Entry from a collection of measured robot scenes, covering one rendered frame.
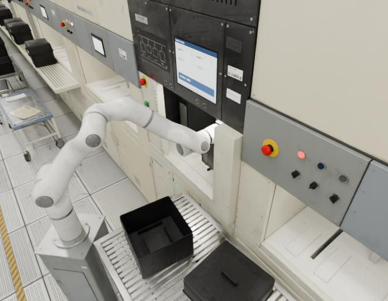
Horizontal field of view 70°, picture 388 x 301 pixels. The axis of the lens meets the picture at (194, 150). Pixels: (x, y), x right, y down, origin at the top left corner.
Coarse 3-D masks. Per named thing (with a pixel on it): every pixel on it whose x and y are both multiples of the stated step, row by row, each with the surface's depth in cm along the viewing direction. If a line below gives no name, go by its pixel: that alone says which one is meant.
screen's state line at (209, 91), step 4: (180, 72) 129; (180, 76) 131; (184, 76) 128; (188, 76) 125; (184, 80) 129; (188, 80) 126; (192, 80) 124; (192, 84) 125; (196, 84) 122; (200, 84) 120; (200, 88) 121; (204, 88) 119; (208, 88) 117; (208, 92) 118; (212, 92) 116
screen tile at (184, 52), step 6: (180, 48) 122; (180, 54) 123; (186, 54) 120; (192, 54) 116; (192, 60) 118; (180, 66) 127; (186, 66) 123; (192, 66) 120; (186, 72) 125; (192, 72) 121
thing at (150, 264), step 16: (144, 208) 145; (160, 208) 151; (176, 208) 143; (128, 224) 145; (144, 224) 152; (160, 224) 153; (176, 224) 154; (128, 240) 133; (144, 240) 147; (160, 240) 146; (176, 240) 146; (192, 240) 133; (144, 256) 121; (160, 256) 127; (176, 256) 134; (144, 272) 128
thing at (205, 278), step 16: (208, 256) 128; (224, 256) 128; (240, 256) 128; (192, 272) 122; (208, 272) 122; (224, 272) 119; (240, 272) 122; (256, 272) 122; (192, 288) 117; (208, 288) 116; (224, 288) 116; (240, 288) 116; (256, 288) 116; (272, 288) 122
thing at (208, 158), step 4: (212, 144) 147; (212, 148) 149; (208, 152) 154; (212, 152) 151; (204, 156) 159; (208, 156) 156; (212, 156) 152; (204, 160) 161; (208, 160) 157; (212, 160) 154; (208, 164) 159; (212, 164) 156; (208, 168) 163; (212, 168) 157
